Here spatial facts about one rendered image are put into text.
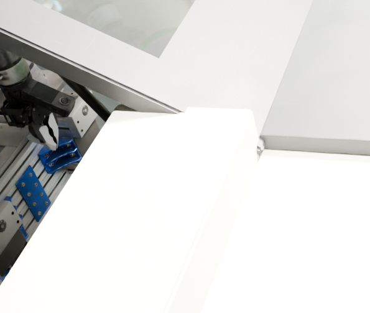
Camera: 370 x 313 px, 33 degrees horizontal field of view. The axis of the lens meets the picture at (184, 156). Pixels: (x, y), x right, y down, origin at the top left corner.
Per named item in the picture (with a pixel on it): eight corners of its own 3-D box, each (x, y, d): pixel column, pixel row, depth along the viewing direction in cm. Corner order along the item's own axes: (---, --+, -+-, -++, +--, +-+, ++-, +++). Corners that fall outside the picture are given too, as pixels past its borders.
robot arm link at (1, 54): (-36, 12, 131) (4, 2, 131) (-12, 56, 138) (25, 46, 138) (-42, 31, 125) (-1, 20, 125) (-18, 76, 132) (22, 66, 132)
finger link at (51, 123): (45, 139, 155) (30, 110, 149) (65, 140, 153) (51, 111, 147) (39, 148, 153) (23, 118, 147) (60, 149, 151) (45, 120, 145)
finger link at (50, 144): (39, 148, 153) (23, 118, 147) (60, 149, 151) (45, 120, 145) (33, 156, 151) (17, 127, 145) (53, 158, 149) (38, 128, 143)
